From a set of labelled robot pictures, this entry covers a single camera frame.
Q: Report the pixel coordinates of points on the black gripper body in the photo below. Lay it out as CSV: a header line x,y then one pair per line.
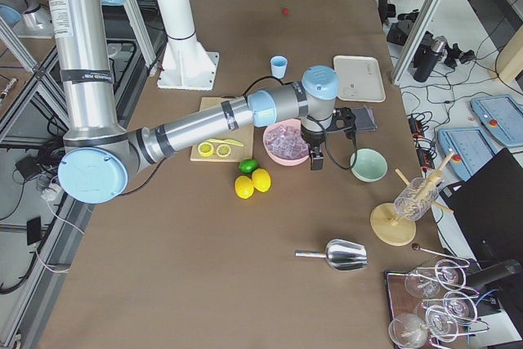
x,y
311,137

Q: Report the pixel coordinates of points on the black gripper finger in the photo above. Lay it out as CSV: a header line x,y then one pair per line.
x,y
320,160
314,160

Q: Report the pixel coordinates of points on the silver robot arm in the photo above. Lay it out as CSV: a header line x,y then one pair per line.
x,y
101,157

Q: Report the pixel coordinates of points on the pile of clear ice cubes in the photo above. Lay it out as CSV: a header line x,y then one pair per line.
x,y
286,142

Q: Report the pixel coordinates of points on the light blue cup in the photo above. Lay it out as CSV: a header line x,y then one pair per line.
x,y
278,66

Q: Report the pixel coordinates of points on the steel ice scoop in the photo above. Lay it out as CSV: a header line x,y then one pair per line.
x,y
340,254

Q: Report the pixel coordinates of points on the pink bowl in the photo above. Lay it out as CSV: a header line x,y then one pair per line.
x,y
293,123

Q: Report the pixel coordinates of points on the green bowl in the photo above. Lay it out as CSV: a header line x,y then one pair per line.
x,y
368,165

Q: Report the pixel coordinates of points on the grey folded cloth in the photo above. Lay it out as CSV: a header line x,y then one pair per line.
x,y
364,119

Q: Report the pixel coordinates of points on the whole lemon upper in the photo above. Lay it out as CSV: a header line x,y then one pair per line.
x,y
261,180

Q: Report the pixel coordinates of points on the whole lemon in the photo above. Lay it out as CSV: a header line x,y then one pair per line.
x,y
244,187
261,180

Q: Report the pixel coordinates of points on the green lime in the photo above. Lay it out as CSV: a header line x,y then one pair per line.
x,y
248,166

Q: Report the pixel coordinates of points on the whole lemon lower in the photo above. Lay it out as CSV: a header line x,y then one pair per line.
x,y
244,187

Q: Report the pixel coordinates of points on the cream rabbit tray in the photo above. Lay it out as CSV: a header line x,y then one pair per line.
x,y
359,79

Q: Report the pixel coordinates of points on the bamboo cutting board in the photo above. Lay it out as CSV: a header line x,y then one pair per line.
x,y
243,134

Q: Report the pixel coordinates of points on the yellow plastic knife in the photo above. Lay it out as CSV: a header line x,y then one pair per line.
x,y
227,141

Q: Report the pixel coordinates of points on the lemon slice lower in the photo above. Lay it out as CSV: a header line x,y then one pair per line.
x,y
223,150

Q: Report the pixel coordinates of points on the lemon slice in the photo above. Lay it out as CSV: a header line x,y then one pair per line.
x,y
205,149
223,150

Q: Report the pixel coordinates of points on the wooden glass drying stand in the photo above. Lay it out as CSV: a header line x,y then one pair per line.
x,y
392,229

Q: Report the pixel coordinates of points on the clear textured glass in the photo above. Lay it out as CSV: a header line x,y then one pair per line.
x,y
415,199

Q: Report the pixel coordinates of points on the lemon slice upper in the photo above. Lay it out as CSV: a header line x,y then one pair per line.
x,y
205,149

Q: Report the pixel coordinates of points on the black thermos bottle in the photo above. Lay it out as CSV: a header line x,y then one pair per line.
x,y
429,55

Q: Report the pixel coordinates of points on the blue teach pendant near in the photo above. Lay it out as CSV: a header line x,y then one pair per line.
x,y
472,149

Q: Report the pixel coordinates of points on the blue teach pendant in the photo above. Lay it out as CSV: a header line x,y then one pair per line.
x,y
502,118
472,149

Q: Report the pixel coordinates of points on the black tray of wine glasses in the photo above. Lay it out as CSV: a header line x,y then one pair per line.
x,y
432,306

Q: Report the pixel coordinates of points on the blue teach pendant far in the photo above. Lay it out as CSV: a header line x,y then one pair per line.
x,y
502,118

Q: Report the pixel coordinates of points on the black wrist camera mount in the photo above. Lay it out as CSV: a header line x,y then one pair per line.
x,y
343,120

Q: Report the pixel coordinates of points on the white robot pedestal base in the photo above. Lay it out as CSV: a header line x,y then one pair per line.
x,y
186,65

